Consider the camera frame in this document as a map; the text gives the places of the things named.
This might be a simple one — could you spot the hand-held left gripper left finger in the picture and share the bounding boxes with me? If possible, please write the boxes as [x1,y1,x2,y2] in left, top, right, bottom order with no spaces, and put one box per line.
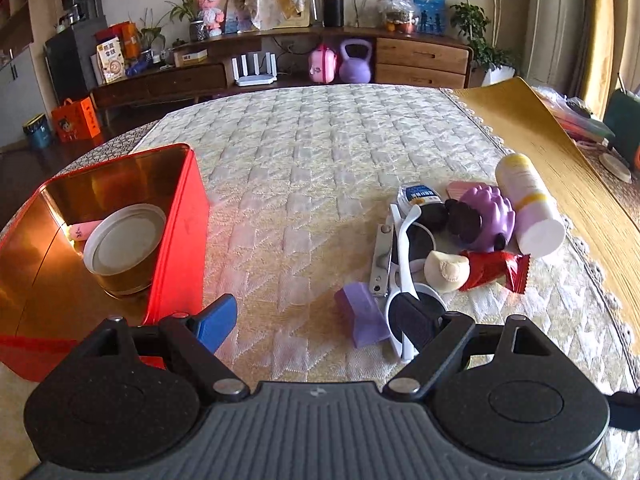
[80,294,251,403]

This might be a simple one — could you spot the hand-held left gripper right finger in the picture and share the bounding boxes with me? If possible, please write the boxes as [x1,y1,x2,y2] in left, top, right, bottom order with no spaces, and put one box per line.
[383,291,553,403]

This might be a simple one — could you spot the white sunglasses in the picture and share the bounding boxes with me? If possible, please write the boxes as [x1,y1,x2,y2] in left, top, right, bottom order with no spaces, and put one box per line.
[385,202,448,363]

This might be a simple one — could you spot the cream round toy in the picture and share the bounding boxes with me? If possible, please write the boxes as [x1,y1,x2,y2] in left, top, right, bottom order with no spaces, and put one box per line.
[424,251,472,293]

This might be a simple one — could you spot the red tin box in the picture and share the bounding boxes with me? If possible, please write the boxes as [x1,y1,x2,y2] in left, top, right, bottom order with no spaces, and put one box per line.
[0,143,211,383]

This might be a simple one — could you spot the red candy packet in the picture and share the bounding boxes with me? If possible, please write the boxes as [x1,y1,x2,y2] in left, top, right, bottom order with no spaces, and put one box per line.
[457,250,532,295]

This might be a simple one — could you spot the purple ridged toy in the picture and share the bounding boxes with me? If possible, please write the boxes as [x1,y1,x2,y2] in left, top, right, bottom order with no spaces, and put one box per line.
[457,185,517,253]

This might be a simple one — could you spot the purple soap block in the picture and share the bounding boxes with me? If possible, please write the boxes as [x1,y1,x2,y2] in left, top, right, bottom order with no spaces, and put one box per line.
[334,281,392,348]

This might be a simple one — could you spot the metal nail clipper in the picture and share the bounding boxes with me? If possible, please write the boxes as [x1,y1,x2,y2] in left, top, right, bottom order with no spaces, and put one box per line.
[369,223,393,297]

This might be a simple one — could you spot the black jar with blue label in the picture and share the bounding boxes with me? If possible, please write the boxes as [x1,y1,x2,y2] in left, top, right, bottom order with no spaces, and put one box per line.
[398,184,449,235]

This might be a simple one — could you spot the black lumpy object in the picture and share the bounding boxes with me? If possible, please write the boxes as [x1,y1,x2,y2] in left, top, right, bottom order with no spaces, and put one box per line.
[445,199,483,238]

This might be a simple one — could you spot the round tin with white lid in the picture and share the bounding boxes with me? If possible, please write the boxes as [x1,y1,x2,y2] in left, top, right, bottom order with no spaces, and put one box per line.
[82,203,167,297]

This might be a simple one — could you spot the small pink box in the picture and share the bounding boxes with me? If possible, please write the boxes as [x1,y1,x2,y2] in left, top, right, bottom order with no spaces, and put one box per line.
[445,180,493,201]

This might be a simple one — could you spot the small pink tube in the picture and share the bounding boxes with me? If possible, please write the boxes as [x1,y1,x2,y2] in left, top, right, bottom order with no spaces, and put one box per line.
[67,222,103,242]

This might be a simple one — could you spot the cream quilted table cover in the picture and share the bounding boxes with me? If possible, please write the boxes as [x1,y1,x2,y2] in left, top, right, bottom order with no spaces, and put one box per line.
[0,82,640,480]

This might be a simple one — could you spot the yellow wood-pattern mat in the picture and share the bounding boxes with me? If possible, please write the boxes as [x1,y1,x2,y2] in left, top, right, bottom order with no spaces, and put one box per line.
[442,77,640,331]

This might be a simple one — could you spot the orange gift bag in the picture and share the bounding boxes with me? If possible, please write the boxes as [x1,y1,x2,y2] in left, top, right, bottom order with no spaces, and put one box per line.
[51,96,101,143]

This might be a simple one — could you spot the white router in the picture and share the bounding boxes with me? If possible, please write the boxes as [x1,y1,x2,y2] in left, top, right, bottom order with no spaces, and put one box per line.
[231,52,278,87]

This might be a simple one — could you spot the white round coaster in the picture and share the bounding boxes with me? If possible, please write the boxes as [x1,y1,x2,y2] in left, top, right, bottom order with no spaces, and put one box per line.
[597,152,633,181]

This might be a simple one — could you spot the purple kettlebell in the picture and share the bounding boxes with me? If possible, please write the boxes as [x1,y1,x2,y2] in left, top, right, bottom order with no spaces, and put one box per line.
[339,39,373,83]

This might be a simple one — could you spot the stack of plastic folders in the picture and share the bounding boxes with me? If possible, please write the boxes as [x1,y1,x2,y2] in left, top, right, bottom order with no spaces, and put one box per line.
[532,85,616,143]

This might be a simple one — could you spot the teal bin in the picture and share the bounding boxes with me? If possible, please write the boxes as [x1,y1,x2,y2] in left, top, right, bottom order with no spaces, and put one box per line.
[22,114,52,150]

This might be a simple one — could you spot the wooden TV cabinet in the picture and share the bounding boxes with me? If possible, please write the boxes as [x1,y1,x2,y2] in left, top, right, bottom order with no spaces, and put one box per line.
[90,27,473,111]

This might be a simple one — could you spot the pink toy suitcase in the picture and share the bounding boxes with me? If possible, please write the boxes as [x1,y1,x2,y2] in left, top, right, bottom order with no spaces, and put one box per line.
[307,44,340,83]

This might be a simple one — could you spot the flat cardboard box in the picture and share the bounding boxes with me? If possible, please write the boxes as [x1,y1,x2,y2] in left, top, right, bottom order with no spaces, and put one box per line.
[172,45,208,67]

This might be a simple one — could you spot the cereal box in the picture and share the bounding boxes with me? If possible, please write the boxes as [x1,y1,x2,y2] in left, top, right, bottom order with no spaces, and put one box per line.
[96,37,126,83]

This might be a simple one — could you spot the dark green chair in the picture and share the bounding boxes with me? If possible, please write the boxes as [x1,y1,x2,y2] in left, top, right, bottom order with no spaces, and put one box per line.
[602,87,640,153]

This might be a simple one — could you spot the small leafy potted plant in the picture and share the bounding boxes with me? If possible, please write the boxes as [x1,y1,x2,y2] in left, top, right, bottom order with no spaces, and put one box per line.
[135,10,166,63]

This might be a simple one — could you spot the potted orchid plant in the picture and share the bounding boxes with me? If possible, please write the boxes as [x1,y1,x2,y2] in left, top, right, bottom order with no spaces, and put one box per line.
[165,0,208,43]

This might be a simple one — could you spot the orange box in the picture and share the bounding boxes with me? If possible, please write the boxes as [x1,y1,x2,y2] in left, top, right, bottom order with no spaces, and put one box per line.
[107,21,141,58]

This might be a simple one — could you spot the small black fridge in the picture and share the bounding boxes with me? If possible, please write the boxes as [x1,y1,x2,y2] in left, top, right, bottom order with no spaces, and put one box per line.
[44,16,108,106]

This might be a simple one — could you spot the blue printed card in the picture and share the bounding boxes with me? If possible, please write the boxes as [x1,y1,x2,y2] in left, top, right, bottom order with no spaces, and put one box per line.
[412,0,447,36]

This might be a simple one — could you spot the tall green houseplant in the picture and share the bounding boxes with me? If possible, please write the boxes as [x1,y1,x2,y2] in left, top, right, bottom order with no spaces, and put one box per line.
[440,0,521,86]

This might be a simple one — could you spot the clear plastic bag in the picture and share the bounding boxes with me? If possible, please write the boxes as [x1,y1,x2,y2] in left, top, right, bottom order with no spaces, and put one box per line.
[377,0,418,35]

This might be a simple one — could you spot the pink doll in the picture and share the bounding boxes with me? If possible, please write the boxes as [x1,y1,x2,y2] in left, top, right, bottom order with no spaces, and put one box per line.
[192,0,226,37]

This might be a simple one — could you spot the black speaker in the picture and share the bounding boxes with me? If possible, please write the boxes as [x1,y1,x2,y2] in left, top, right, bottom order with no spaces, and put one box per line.
[322,0,346,27]

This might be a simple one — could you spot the yellow curtain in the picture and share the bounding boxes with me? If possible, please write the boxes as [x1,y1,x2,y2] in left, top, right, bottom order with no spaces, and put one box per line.
[575,0,640,121]

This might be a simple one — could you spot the black coffee machine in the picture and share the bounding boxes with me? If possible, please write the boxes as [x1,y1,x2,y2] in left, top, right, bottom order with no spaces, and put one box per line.
[60,0,103,26]

